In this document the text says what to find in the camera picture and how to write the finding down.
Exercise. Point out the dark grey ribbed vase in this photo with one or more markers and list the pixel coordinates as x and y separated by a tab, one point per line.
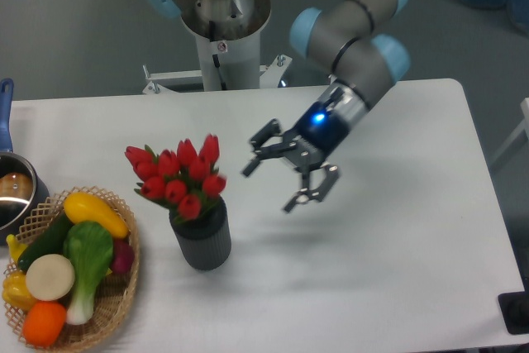
206	242

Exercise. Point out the green bok choy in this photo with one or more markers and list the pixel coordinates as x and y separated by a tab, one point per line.
89	248

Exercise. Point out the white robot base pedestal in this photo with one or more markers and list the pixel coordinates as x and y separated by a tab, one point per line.
229	64

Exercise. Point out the cream round radish slice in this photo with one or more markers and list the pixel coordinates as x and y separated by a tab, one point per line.
50	277

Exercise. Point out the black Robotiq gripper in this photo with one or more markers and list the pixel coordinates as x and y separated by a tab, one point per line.
318	131

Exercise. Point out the black device at table edge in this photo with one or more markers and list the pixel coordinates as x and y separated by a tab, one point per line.
514	309

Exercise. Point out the white metal base frame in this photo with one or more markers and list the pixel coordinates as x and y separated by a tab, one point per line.
272	75

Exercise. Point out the yellow bell pepper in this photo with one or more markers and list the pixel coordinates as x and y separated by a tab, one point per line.
16	293

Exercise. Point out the yellow squash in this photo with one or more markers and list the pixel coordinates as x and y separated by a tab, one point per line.
85	207

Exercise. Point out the woven wicker basket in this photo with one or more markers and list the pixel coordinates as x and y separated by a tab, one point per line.
115	294

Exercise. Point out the red tulip bouquet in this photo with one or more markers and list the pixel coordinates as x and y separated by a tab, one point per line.
186	181

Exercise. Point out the yellow banana tip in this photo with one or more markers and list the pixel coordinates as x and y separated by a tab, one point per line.
15	247

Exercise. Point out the blue handled saucepan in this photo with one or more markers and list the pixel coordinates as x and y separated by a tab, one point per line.
21	187

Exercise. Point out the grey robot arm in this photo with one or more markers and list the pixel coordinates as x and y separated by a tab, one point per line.
364	66

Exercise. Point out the purple red onion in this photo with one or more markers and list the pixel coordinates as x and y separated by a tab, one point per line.
123	257

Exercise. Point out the green cucumber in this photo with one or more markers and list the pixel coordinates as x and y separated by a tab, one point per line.
50	241

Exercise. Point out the orange fruit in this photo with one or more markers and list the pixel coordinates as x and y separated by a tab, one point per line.
43	323

